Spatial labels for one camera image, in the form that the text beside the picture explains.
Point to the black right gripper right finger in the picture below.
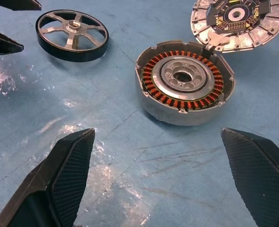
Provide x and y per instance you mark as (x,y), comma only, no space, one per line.
(260,170)

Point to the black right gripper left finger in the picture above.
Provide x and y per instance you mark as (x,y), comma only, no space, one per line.
(47,184)

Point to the silver motor cover circuit board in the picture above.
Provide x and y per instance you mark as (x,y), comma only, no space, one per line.
(257,30)

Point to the silver stator housing copper windings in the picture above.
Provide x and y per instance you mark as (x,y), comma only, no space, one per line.
(167,113)

